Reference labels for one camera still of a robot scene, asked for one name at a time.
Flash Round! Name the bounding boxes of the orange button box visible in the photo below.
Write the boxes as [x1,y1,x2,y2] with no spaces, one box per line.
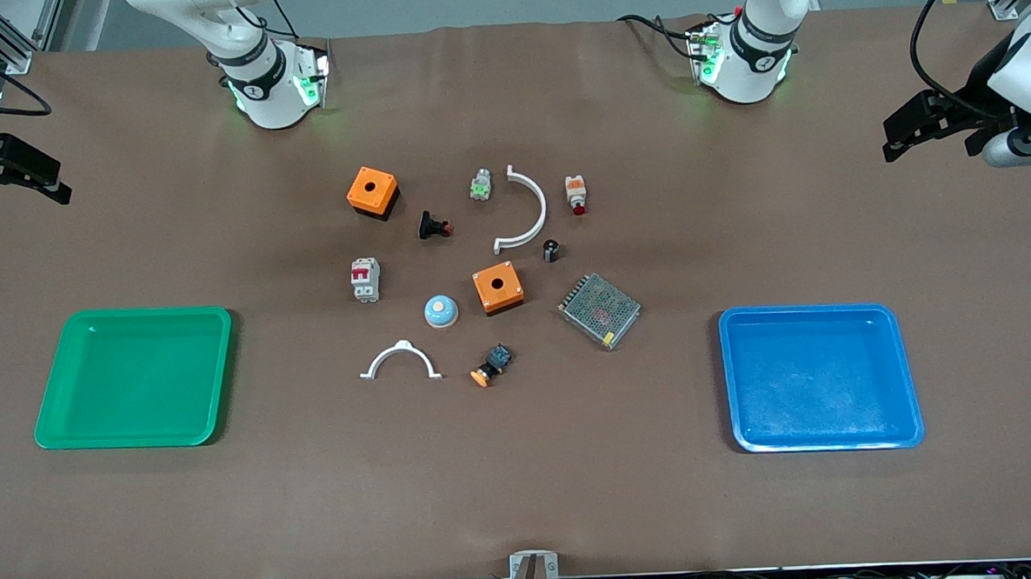
[471,261,526,317]
[345,164,402,223]

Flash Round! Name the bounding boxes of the brown table mat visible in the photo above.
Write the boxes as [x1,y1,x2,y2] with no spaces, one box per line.
[0,0,1031,579]

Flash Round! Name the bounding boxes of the orange blue push button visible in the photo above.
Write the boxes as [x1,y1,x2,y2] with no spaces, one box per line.
[469,343,515,389]

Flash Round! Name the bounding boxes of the orange button box upper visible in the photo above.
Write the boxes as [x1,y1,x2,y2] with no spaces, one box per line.
[345,164,402,223]

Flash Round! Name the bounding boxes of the black base cable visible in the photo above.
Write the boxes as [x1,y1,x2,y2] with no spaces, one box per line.
[616,10,707,64]

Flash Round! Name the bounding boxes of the small white arch bracket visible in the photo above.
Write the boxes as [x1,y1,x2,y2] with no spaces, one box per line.
[358,338,443,383]

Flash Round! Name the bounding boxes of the green plastic tray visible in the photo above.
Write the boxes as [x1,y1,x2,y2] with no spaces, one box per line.
[30,303,237,454]

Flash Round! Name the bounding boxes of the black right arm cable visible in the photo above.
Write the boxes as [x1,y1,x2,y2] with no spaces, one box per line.
[0,31,54,119]

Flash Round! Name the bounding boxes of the grey metal camera bracket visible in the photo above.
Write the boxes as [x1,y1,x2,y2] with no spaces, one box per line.
[508,549,561,579]

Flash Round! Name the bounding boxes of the large white curved bracket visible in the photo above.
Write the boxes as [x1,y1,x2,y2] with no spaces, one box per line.
[489,163,549,256]

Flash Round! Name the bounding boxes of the metal mesh power supply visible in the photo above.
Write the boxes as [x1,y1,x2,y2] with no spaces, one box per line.
[555,271,644,353]

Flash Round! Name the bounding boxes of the white red circuit breaker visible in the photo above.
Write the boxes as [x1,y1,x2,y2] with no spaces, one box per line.
[349,257,383,304]

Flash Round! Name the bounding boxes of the blue dome buzzer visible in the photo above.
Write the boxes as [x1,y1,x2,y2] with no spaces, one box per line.
[422,294,461,330]

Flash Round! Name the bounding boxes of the blue plastic tray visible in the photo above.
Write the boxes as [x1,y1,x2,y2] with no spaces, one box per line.
[717,300,926,456]

